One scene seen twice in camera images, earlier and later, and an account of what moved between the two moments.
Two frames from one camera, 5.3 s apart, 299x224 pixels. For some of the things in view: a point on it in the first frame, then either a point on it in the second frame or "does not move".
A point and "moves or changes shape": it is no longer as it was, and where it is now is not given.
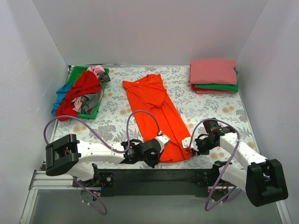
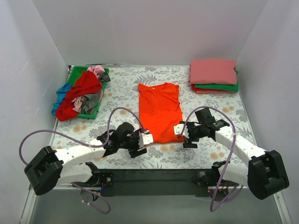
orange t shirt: [147, 93] moves or changes shape
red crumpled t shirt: [85, 83] does not move
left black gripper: [153, 150] to [136, 144]
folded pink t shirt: [218, 71] does not move
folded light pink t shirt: [215, 92] does not move
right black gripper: [197, 146] to [189, 135]
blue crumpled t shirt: [61, 93] does not move
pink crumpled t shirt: [96, 70] does not move
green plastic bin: [74, 72] does not move
